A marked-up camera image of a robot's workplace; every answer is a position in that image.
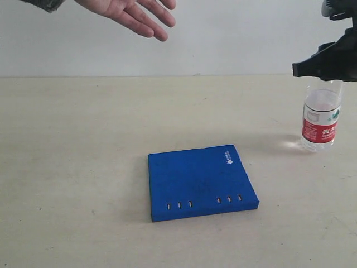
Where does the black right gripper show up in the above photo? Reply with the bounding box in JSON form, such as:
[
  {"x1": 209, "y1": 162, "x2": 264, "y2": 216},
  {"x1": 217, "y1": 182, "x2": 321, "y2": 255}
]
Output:
[{"x1": 292, "y1": 28, "x2": 356, "y2": 82}]

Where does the clear plastic water bottle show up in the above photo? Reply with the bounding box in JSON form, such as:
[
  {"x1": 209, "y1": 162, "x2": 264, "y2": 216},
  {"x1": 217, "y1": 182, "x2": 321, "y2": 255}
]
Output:
[{"x1": 301, "y1": 79, "x2": 344, "y2": 152}]

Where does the blue ring binder notebook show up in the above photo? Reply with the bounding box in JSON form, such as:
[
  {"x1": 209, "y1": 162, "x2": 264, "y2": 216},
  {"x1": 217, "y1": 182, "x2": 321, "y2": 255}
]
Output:
[{"x1": 148, "y1": 145, "x2": 259, "y2": 222}]

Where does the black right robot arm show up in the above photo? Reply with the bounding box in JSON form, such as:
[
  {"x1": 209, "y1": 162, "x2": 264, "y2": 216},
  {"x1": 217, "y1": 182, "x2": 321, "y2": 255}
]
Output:
[{"x1": 292, "y1": 0, "x2": 356, "y2": 82}]

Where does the grey jacket sleeve forearm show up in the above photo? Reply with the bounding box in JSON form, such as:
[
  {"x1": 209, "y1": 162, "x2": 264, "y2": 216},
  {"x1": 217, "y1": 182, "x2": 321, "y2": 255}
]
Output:
[{"x1": 21, "y1": 0, "x2": 65, "y2": 13}]

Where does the person's open bare hand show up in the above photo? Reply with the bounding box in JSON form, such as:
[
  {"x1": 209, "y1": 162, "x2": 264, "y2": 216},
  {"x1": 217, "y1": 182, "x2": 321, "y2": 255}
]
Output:
[{"x1": 77, "y1": 0, "x2": 176, "y2": 42}]

